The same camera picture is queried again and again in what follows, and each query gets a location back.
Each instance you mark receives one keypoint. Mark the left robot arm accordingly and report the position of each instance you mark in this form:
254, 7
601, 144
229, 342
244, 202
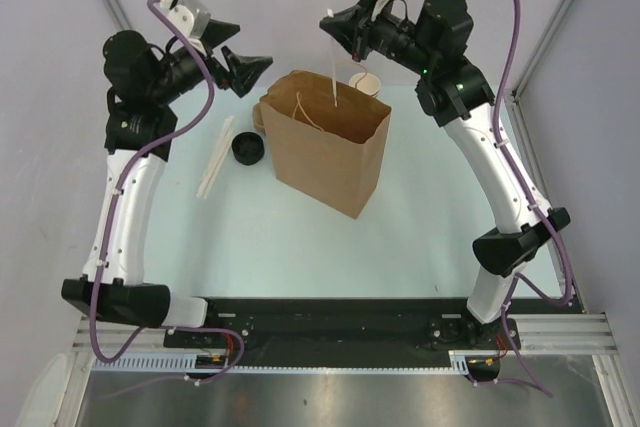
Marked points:
112, 287

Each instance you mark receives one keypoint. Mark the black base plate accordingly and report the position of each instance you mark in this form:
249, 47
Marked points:
359, 333

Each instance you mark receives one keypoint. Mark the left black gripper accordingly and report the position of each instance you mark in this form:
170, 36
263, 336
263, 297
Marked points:
243, 70

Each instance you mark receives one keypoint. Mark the white cable duct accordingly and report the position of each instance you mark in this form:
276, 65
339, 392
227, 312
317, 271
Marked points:
186, 363

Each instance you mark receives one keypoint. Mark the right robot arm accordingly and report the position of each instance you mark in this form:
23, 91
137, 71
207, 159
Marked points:
455, 93

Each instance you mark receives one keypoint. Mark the stack of paper cups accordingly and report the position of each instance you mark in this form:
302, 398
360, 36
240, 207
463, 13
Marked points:
366, 83

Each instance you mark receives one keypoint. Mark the stack of black lids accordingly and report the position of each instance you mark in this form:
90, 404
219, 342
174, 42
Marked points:
248, 148

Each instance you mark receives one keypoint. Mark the brown paper bag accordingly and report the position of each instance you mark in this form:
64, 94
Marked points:
326, 138

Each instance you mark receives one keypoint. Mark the white straw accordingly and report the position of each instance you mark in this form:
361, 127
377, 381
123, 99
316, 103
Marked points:
333, 54
217, 158

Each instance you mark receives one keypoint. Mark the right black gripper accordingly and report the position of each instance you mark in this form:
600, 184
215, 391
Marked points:
354, 28

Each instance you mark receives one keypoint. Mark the aluminium frame rail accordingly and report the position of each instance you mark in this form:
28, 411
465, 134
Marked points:
540, 334

